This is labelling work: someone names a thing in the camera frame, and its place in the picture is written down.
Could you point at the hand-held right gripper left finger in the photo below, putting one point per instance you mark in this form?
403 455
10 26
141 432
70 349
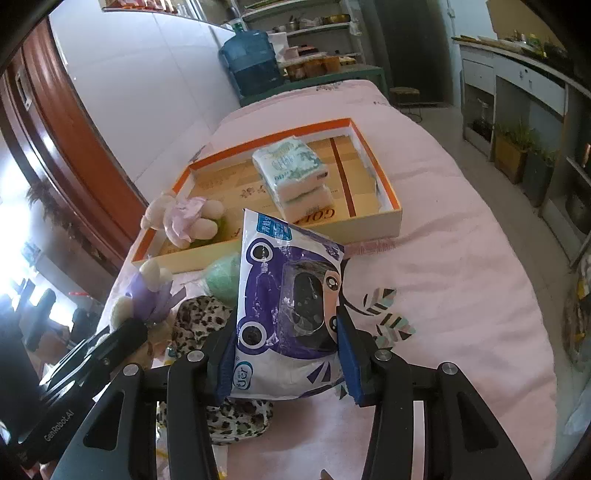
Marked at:
226 369

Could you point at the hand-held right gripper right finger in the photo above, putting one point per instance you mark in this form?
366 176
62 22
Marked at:
348 364

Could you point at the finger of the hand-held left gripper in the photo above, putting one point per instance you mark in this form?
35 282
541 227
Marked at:
117 339
44 309

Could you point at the leopard print cloth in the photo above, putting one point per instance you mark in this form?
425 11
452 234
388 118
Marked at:
198 318

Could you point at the plush doll with purple dress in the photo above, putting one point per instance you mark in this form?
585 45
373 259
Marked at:
152 277

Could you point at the mint green sponge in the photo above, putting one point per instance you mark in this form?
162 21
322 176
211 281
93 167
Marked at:
224 277

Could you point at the purple wet wipes pack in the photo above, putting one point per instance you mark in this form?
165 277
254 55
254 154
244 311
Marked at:
277 286

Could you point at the green floral tissue pack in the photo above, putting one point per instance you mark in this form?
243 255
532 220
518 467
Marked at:
307 198
286 159

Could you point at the orange rimmed cardboard box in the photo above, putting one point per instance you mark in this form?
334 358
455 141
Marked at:
351 175

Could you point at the dried plant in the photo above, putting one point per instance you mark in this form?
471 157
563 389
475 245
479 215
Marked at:
60 221

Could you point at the clear plastic trash bag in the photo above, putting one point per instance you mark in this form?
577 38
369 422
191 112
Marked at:
579 314

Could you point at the wooden planter box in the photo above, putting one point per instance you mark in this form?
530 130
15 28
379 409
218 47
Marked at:
508 157

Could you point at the grey planter box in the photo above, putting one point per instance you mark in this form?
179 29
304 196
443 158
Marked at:
538 175

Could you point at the round stool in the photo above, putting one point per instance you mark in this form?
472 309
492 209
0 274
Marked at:
405 91

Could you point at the green table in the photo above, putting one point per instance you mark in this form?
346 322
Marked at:
351 71

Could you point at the row of amber jars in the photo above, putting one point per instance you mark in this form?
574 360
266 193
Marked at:
314 64

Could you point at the blue water jug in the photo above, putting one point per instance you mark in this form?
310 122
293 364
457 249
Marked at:
251 60

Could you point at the pink container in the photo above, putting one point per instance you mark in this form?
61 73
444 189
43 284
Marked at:
288 54

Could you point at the dark refrigerator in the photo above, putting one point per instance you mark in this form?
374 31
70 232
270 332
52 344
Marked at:
415 46

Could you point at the green shelf rack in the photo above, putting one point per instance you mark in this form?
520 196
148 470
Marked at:
318 31

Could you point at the grey kitchen counter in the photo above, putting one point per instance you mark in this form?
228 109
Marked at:
526 74

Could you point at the row of condiment bottles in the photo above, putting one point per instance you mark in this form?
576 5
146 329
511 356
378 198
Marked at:
535 44

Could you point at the brown wooden door frame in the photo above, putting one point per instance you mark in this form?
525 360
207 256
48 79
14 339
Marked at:
60 138

